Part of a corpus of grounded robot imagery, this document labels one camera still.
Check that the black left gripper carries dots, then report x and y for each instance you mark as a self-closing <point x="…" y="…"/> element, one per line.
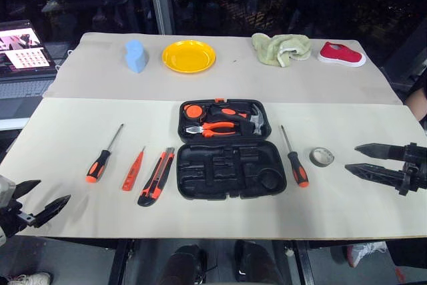
<point x="13" y="220"/>

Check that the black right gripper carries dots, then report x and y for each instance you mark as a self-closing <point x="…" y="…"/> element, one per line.
<point x="415" y="168"/>

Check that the orange test pen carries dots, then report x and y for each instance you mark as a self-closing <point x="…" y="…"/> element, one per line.
<point x="131" y="173"/>

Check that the orange black utility knife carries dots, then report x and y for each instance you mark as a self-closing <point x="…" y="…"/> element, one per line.
<point x="155" y="180"/>

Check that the black tool case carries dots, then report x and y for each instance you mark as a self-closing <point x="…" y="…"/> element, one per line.
<point x="233" y="178"/>

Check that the grey tape roll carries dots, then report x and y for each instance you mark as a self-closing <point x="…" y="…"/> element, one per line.
<point x="317" y="161"/>

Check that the white side desk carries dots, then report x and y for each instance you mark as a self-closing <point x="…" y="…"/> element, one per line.
<point x="11" y="124"/>

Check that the white sneaker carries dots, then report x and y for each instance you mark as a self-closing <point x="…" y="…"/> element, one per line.
<point x="31" y="279"/>

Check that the grey sneaker with red trim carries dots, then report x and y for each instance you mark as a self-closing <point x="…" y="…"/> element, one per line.
<point x="365" y="252"/>

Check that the black metal table leg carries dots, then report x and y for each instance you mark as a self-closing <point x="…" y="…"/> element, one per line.
<point x="302" y="261"/>
<point x="120" y="261"/>

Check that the red child's shoe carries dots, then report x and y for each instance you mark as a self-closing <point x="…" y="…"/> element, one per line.
<point x="340" y="54"/>

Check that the open laptop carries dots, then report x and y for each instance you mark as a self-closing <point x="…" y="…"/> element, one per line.
<point x="23" y="58"/>

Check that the green towel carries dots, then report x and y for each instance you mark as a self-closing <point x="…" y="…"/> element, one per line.
<point x="273" y="49"/>

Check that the dark rounded shape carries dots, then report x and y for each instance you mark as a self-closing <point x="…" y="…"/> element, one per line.
<point x="181" y="266"/>
<point x="257" y="263"/>

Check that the beige paper table sheet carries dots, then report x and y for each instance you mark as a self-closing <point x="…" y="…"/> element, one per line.
<point x="233" y="81"/>

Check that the blue foam block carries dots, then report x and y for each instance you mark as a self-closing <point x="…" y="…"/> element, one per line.
<point x="136" y="56"/>

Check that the orange black tape measure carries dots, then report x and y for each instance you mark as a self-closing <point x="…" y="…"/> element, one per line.
<point x="193" y="112"/>

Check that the yellow plate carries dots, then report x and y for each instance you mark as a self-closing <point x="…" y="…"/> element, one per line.
<point x="189" y="56"/>

